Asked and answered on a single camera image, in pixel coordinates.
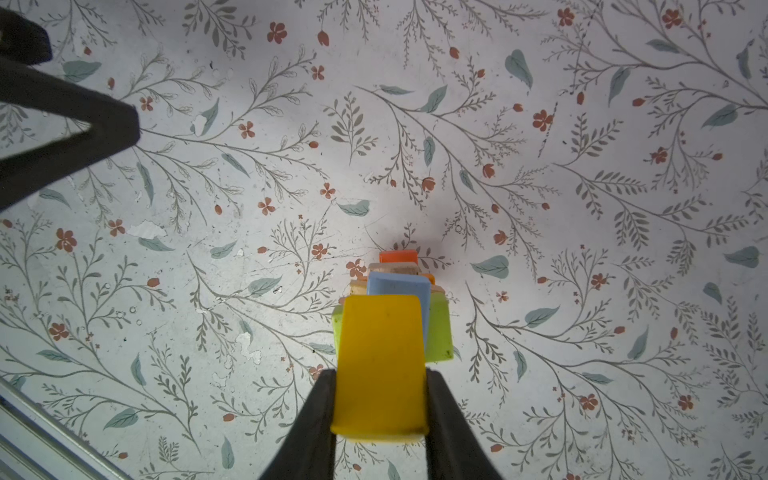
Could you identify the grooved natural block front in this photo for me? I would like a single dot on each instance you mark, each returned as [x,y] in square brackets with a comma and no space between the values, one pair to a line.
[358,287]

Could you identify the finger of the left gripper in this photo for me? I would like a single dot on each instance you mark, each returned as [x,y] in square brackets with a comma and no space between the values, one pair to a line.
[86,127]

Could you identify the blue wood block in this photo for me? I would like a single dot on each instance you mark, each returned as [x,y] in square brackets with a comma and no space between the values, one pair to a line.
[384,283]

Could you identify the yellow wood block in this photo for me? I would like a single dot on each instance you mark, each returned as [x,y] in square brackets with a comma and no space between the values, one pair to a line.
[381,390]

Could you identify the red wood block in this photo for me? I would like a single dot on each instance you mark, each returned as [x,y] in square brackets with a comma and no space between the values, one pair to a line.
[399,256]

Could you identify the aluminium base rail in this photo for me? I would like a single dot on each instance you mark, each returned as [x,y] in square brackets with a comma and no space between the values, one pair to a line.
[35,446]

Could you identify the orange wood block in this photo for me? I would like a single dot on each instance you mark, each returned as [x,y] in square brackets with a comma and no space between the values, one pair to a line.
[430,277]

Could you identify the green wood block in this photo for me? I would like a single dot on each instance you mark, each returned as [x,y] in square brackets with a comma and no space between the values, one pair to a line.
[439,330]

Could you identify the long natural wood block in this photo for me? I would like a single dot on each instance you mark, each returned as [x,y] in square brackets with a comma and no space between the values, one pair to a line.
[404,268]

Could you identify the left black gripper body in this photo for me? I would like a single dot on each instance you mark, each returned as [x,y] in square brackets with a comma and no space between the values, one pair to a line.
[23,41]

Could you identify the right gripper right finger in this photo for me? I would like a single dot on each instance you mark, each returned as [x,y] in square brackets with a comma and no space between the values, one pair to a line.
[452,450]

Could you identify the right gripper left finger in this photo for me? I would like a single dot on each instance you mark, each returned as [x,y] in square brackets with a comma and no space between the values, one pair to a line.
[308,450]

